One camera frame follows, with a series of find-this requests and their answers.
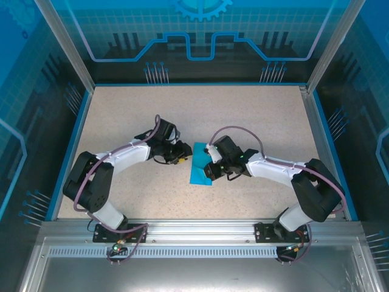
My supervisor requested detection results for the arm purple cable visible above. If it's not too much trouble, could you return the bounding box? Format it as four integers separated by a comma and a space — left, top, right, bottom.
74, 114, 161, 266
208, 126, 347, 265

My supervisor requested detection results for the slotted grey cable duct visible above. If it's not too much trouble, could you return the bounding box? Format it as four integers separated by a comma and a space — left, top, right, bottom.
47, 246, 301, 259

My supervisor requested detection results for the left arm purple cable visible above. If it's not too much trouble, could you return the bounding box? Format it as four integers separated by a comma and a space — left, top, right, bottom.
74, 114, 161, 266

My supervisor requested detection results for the blue table edge strip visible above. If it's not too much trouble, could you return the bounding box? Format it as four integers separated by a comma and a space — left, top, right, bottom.
44, 89, 94, 221

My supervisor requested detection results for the aluminium mounting rail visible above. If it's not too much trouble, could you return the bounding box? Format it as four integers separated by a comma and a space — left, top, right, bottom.
38, 219, 365, 241

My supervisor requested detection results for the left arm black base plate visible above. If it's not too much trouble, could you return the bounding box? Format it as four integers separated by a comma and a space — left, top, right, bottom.
92, 223, 149, 244

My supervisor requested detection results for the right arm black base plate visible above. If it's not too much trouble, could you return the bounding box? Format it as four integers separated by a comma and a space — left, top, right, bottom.
253, 221, 308, 244

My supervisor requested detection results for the blue paper sheet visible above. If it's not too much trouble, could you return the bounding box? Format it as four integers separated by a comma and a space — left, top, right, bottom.
188, 142, 215, 186

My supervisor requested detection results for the steel sheet panel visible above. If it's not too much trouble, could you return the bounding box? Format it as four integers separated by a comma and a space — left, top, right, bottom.
16, 237, 382, 292

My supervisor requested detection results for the cable connector with green light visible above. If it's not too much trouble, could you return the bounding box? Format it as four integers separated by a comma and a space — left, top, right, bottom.
284, 242, 306, 254
111, 239, 128, 255

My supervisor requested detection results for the aluminium frame post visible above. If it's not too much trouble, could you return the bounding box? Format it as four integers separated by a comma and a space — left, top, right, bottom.
33, 0, 96, 92
305, 0, 368, 94

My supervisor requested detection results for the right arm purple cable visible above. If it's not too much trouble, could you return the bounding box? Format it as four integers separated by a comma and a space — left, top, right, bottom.
208, 126, 347, 265

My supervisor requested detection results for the aluminium side rail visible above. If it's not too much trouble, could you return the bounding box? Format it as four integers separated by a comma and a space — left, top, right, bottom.
299, 86, 347, 220

